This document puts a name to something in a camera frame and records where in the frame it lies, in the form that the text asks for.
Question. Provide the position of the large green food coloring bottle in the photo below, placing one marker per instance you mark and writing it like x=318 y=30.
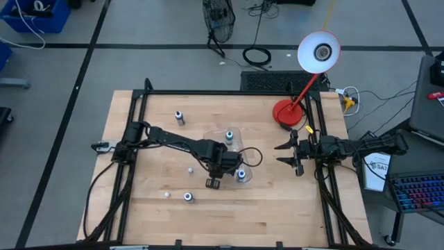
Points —
x=229 y=137

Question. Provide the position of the black chair base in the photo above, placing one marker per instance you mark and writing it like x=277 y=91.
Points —
x=4 y=116

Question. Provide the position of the black floor fan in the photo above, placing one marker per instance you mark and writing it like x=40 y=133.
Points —
x=218 y=21

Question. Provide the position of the grey metal foot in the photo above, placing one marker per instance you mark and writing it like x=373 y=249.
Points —
x=14 y=82

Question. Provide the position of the black caster wheel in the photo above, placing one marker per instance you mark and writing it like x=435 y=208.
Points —
x=390 y=240

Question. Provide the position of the black rolling laptop stand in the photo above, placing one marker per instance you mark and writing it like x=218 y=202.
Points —
x=381 y=201

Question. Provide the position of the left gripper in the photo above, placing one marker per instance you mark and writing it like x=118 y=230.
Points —
x=227 y=161

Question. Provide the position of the clear plastic bin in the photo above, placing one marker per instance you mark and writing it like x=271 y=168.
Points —
x=216 y=135

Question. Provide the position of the black perforated case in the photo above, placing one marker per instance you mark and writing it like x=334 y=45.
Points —
x=270 y=80

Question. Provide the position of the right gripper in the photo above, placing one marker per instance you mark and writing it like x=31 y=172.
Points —
x=303 y=149

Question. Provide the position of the backlit keyboard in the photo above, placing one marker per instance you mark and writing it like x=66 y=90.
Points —
x=416 y=163

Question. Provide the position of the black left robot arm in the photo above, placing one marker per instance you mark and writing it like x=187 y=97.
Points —
x=173 y=139

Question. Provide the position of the white paper sheet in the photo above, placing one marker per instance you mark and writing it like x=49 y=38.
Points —
x=376 y=177

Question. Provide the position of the red marker pen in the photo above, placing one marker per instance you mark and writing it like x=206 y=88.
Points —
x=435 y=95

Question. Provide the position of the red desk lamp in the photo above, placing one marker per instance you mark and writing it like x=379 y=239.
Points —
x=319 y=52

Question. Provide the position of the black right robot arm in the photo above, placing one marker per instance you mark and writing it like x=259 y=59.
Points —
x=374 y=147

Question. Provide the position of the grey cart top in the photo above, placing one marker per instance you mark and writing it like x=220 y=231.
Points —
x=426 y=104

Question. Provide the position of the blue plastic storage bin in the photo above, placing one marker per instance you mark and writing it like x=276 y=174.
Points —
x=4 y=55
x=52 y=24

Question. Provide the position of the black device on cart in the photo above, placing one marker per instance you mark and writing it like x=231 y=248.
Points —
x=438 y=69

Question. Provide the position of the yellow power plug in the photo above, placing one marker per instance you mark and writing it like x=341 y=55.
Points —
x=348 y=102

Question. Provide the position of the black power adapter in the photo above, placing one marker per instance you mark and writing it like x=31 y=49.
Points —
x=368 y=134

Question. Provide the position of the black aluminium table frame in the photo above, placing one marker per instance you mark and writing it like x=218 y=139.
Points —
x=208 y=92

